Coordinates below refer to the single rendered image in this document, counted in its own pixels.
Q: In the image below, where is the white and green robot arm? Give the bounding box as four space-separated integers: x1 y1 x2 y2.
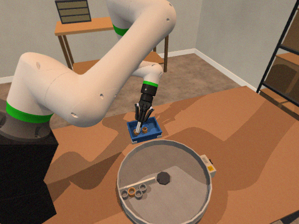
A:
0 0 176 142

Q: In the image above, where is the blue crate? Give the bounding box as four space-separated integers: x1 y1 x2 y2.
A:
127 116 162 145

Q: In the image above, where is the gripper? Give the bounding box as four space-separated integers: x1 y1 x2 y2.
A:
135 94 154 133

